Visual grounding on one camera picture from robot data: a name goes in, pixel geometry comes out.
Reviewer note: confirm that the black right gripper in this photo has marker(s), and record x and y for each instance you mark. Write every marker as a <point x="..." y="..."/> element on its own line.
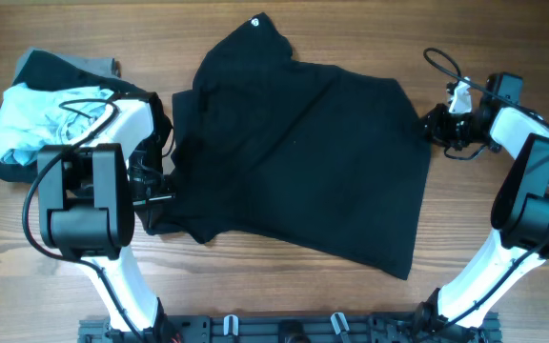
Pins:
<point x="435" y="127"/>

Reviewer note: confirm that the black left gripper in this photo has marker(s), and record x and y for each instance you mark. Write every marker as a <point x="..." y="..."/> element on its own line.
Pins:
<point x="168" y="191"/>

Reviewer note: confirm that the black t-shirt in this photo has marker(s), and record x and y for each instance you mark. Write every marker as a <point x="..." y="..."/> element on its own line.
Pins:
<point x="305" y="153"/>

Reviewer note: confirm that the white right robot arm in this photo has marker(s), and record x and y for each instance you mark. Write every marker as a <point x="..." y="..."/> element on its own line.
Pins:
<point x="519" y="239"/>

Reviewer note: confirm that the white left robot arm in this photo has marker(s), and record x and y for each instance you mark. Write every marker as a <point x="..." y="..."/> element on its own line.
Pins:
<point x="88" y="190"/>

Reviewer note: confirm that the grey folded garment in pile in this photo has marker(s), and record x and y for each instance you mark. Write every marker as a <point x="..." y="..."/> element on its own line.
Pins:
<point x="107" y="67"/>

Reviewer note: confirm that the light blue crumpled garment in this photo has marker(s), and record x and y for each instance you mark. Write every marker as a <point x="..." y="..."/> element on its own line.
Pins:
<point x="31" y="119"/>

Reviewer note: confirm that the black folded garment in pile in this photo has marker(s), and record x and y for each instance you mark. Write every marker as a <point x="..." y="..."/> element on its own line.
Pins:
<point x="45" y="72"/>

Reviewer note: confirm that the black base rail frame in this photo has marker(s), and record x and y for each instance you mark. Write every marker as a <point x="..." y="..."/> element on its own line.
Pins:
<point x="372" y="328"/>

